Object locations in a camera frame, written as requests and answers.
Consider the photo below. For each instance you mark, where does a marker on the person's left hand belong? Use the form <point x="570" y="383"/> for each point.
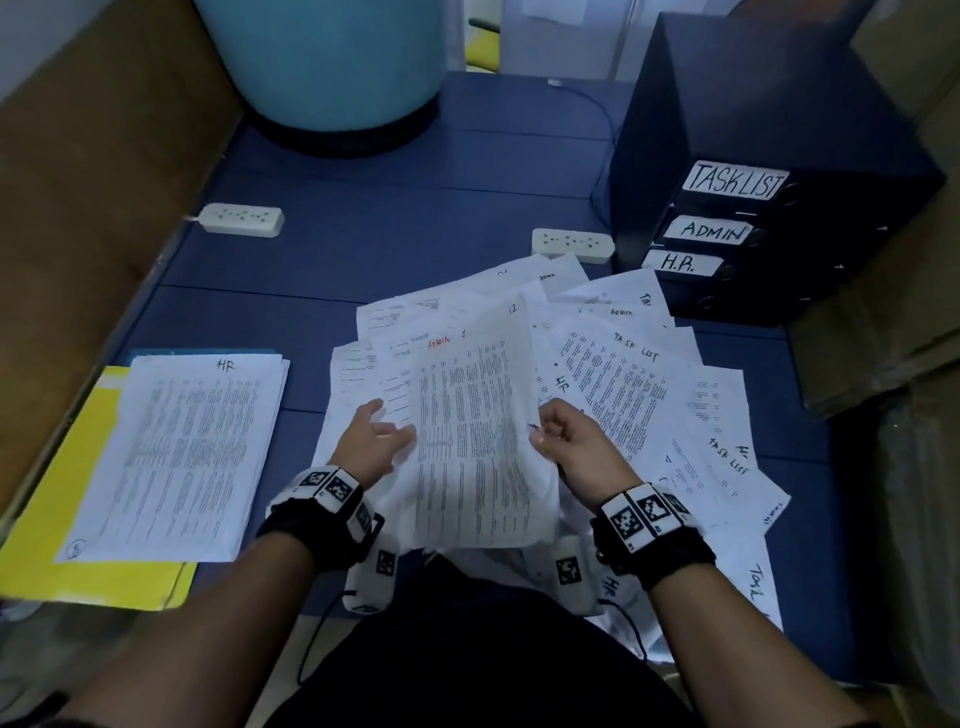
<point x="368" y="443"/>

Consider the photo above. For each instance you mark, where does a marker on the person's right hand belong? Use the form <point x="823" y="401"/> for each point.
<point x="582" y="450"/>

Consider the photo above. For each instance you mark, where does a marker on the pile of printed papers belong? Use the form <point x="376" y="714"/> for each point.
<point x="630" y="390"/>

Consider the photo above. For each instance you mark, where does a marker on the printed paper sheet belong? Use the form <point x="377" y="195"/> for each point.
<point x="480" y="450"/>
<point x="180" y="450"/>

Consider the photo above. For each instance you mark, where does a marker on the yellow folder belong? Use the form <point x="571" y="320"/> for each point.
<point x="45" y="555"/>

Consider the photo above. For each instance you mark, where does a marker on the person's left forearm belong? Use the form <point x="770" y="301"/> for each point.
<point x="210" y="638"/>

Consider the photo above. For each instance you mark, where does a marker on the person's right forearm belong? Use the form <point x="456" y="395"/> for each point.
<point x="735" y="653"/>

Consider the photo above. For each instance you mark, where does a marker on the person's dark trousers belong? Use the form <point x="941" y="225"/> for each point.
<point x="495" y="660"/>

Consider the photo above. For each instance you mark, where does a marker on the black marker wristband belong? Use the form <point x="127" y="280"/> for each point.
<point x="653" y="533"/>
<point x="318" y="510"/>

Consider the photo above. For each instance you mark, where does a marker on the white power strip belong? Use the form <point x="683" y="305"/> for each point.
<point x="573" y="245"/>
<point x="242" y="219"/>

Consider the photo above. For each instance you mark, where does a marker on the teal cylindrical barrel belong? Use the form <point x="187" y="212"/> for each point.
<point x="315" y="60"/>

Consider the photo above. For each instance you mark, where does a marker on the brown cardboard box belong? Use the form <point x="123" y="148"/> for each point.
<point x="900" y="225"/>

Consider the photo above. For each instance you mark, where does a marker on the white partition panel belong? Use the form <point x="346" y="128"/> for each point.
<point x="600" y="38"/>

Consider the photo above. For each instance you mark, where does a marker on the yellow plastic item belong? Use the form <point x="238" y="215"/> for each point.
<point x="480" y="45"/>

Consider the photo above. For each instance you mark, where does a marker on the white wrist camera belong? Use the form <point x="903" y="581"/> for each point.
<point x="375" y="570"/>
<point x="570" y="573"/>

